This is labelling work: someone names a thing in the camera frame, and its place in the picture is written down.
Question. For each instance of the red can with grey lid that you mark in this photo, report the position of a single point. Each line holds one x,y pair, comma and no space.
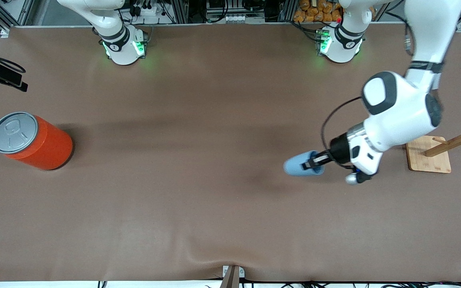
46,146

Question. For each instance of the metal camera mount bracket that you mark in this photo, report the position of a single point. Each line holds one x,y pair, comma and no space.
230,278

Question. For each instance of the pile of orange round items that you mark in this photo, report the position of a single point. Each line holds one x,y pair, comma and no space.
314,14

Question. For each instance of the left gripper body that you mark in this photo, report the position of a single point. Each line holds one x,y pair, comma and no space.
337,149

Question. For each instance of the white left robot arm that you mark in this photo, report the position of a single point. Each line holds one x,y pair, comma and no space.
398,116

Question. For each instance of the white power strip with plugs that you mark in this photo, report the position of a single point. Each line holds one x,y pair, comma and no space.
146,11

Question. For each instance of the blue cup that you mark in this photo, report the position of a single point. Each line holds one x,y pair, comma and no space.
294,166

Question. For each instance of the brown table cover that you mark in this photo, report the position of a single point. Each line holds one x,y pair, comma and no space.
174,208

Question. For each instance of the wooden mug tree stand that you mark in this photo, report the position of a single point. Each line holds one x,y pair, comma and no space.
426,156

